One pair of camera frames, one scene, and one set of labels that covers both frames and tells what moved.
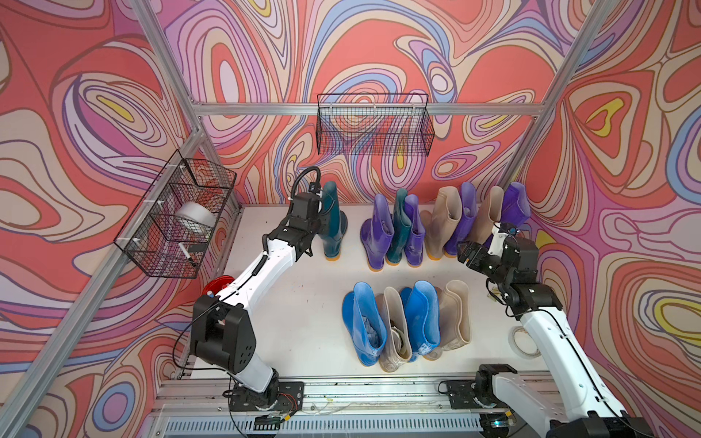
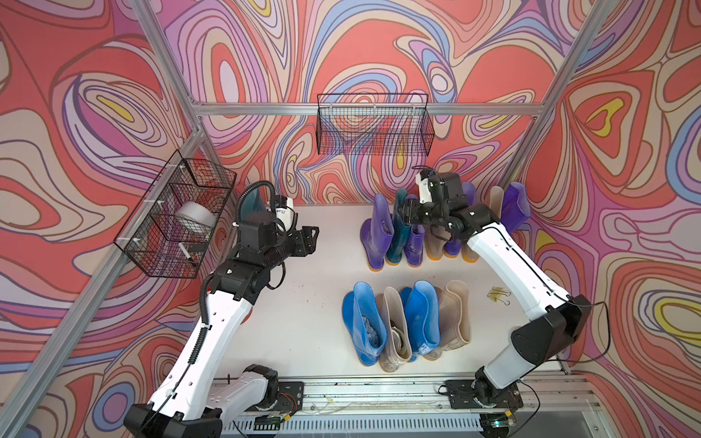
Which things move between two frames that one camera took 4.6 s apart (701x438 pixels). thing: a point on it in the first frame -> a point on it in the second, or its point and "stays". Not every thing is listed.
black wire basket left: [169, 233] stays
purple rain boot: [413, 250] stays
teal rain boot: [402, 227] stays
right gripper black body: [486, 264] -> [423, 213]
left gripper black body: [314, 228] -> [295, 245]
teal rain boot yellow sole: [333, 223] -> [252, 204]
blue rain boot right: [422, 309] stays
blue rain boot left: [364, 322] stays
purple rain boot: [377, 233] stays
